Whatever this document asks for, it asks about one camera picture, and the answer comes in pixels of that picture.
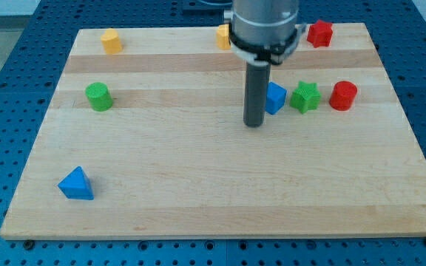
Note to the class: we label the red cylinder block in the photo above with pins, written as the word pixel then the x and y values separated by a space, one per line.
pixel 343 95

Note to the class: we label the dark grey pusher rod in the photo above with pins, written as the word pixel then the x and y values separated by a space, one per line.
pixel 256 86

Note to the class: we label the blue triangle block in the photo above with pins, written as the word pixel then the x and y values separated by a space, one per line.
pixel 76 185

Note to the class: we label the yellow block behind arm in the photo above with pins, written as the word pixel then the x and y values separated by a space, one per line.
pixel 222 37

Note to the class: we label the yellow cylinder block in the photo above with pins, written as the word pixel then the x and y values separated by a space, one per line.
pixel 111 41

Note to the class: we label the green star block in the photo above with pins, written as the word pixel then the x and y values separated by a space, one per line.
pixel 305 97

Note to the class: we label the green cylinder block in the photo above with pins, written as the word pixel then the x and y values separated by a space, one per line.
pixel 98 96

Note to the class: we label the wooden board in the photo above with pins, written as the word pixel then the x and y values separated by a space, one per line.
pixel 172 158

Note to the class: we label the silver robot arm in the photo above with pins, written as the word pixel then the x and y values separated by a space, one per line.
pixel 263 32

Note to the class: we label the blue cube block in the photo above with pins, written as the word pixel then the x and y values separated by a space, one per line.
pixel 275 98

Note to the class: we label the red star block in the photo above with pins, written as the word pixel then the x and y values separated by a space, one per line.
pixel 320 34

